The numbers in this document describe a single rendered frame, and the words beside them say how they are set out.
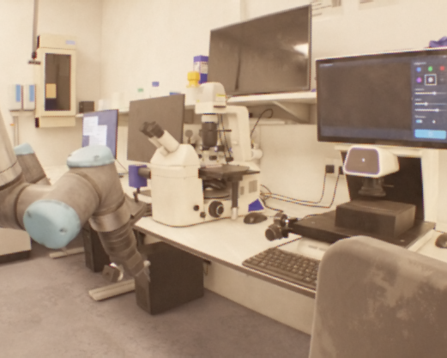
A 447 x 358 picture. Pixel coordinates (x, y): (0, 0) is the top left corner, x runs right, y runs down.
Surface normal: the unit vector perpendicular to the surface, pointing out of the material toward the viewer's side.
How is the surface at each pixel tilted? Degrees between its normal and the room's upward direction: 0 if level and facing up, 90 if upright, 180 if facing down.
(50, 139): 90
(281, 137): 90
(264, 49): 86
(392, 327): 90
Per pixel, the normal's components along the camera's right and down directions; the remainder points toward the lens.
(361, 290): -0.89, 0.07
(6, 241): 0.68, 0.11
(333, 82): -0.73, 0.14
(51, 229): -0.17, 0.54
